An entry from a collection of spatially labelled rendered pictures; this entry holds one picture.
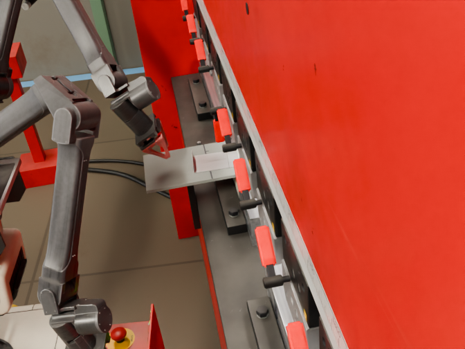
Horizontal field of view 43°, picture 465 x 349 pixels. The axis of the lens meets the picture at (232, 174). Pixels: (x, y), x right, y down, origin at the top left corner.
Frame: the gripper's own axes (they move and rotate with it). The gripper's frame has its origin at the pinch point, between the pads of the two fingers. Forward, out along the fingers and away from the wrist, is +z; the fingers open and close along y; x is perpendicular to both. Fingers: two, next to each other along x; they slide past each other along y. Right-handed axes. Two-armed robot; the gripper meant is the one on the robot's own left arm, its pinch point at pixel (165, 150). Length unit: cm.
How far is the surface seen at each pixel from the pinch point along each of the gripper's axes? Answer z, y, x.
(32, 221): 52, 122, 124
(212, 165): 11.4, -1.8, -7.4
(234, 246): 23.4, -22.2, -2.6
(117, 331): 13.5, -37.7, 28.6
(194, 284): 92, 54, 53
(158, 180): 4.0, -4.1, 6.3
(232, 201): 21.7, -6.6, -6.0
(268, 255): -12, -71, -24
